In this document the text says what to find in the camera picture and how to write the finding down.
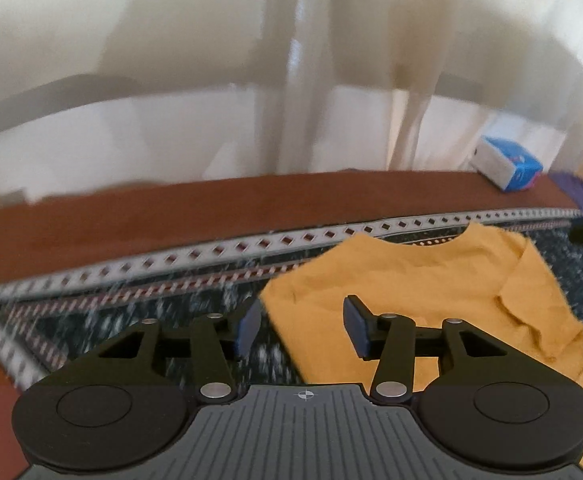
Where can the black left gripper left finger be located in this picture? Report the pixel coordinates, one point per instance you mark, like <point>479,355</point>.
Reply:
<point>208,346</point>

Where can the white sheer curtain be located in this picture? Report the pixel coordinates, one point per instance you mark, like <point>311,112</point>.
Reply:
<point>101,94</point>

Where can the dark patterned rug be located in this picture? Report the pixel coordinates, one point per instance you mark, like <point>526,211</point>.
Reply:
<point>49,320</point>

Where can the blue tissue pack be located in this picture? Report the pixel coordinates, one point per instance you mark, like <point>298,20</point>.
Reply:
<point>506,164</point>

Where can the yellow t-shirt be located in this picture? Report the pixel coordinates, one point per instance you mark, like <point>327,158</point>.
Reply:
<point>489,277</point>

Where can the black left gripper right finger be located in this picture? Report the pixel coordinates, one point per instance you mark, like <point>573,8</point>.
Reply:
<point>395,342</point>

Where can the purple cloth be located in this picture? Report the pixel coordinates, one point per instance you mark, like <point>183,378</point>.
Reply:
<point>570,184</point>

